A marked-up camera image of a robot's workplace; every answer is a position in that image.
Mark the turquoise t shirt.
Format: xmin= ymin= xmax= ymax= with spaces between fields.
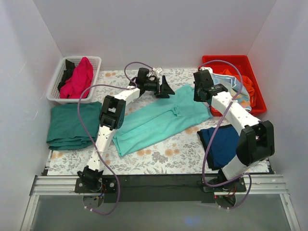
xmin=113 ymin=84 xmax=212 ymax=156

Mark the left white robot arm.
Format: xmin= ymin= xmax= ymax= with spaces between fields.
xmin=77 ymin=68 xmax=175 ymax=193

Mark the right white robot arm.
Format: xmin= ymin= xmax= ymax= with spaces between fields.
xmin=193 ymin=69 xmax=275 ymax=191

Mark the patterned light blue shirt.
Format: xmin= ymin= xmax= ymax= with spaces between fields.
xmin=212 ymin=73 xmax=252 ymax=112

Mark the orange shirt in bin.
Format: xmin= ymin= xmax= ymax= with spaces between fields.
xmin=220 ymin=69 xmax=257 ymax=107

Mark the red plastic bin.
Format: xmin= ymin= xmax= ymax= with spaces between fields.
xmin=201 ymin=54 xmax=267 ymax=117

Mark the folded navy blue shirt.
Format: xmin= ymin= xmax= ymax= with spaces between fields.
xmin=207 ymin=125 xmax=239 ymax=170

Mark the floral table mat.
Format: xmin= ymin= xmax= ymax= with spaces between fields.
xmin=47 ymin=68 xmax=270 ymax=176

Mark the magenta shirt in basket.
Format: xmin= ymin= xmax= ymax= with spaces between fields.
xmin=60 ymin=57 xmax=93 ymax=99

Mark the black garment in basket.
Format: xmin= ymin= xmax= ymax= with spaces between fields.
xmin=57 ymin=60 xmax=75 ymax=91

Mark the folded dark green shirt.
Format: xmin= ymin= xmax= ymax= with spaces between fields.
xmin=46 ymin=102 xmax=102 ymax=151

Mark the white plastic basket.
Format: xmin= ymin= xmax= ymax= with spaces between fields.
xmin=46 ymin=56 xmax=102 ymax=104

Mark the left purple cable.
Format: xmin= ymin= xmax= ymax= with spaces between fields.
xmin=77 ymin=62 xmax=120 ymax=216

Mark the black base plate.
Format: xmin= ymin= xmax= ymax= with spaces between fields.
xmin=74 ymin=176 xmax=247 ymax=204

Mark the aluminium mounting rail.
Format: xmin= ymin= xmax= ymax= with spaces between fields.
xmin=20 ymin=174 xmax=300 ymax=231

